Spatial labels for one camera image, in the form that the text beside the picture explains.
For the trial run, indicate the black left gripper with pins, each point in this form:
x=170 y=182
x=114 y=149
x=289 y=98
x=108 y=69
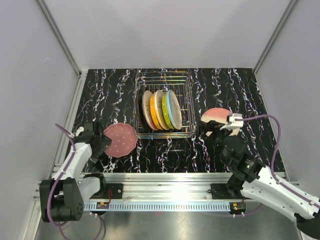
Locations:
x=104 y=143

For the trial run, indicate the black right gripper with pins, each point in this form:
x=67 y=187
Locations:
x=213 y=126

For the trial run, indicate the pink scalloped bottom plate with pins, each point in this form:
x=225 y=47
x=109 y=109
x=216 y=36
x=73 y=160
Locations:
x=123 y=139

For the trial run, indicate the cream pink branch plate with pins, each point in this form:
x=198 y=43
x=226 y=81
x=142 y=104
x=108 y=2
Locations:
x=216 y=114

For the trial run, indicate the cream pink floral plate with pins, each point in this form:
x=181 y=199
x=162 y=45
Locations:
x=146 y=109

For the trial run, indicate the dark brown round plate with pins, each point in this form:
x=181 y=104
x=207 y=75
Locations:
x=141 y=117

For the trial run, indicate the orange dotted scalloped plate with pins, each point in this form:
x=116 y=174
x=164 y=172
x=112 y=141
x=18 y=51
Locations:
x=153 y=112

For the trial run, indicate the cream orange floral plate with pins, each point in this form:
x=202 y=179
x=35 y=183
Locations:
x=158 y=95

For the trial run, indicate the green dotted scalloped plate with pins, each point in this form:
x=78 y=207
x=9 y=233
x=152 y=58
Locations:
x=165 y=112

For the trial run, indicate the cream beige floral plate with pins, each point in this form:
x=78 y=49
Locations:
x=174 y=110

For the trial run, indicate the metal wire dish rack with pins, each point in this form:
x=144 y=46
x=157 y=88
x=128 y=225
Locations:
x=179 y=82

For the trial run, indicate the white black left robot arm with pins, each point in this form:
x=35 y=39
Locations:
x=62 y=197

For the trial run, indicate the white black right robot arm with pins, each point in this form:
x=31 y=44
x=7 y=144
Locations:
x=252 y=179

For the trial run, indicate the right green circuit board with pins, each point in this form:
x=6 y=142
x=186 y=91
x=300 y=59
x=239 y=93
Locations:
x=238 y=208

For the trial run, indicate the green circuit board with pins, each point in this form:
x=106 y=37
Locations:
x=102 y=205
x=238 y=208

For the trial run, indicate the left green circuit board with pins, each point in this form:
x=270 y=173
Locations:
x=102 y=205

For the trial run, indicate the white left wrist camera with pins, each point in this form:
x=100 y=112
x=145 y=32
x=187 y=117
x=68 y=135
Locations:
x=77 y=132

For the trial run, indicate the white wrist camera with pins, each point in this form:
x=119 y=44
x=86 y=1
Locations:
x=77 y=132
x=234 y=121

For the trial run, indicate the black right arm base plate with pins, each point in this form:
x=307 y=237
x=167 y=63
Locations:
x=224 y=191

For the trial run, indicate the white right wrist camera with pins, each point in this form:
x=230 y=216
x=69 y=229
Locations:
x=234 y=121

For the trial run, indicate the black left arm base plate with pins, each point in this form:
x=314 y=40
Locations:
x=113 y=190

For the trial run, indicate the left aluminium frame post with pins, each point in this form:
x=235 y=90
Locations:
x=58 y=36

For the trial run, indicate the aluminium frame post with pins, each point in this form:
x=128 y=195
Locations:
x=274 y=36
x=58 y=36

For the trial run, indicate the aluminium mounting rail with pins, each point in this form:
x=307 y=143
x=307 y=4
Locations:
x=167 y=187

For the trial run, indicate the white slotted cable duct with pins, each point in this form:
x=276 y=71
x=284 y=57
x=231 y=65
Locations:
x=145 y=206

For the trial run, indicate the right aluminium frame post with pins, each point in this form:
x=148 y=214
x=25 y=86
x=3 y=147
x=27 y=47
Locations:
x=274 y=36

